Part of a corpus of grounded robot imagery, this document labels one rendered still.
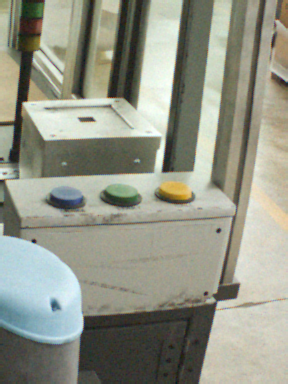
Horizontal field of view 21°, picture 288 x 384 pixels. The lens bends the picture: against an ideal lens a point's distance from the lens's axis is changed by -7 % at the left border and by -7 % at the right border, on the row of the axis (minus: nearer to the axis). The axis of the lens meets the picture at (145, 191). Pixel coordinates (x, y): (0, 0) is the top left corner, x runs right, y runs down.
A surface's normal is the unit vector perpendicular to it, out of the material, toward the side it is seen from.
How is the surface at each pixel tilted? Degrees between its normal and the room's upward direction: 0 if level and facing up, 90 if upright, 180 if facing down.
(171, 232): 90
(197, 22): 90
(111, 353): 90
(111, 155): 90
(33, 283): 7
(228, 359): 0
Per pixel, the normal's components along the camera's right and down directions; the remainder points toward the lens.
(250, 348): 0.11, -0.91
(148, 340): 0.34, 0.42
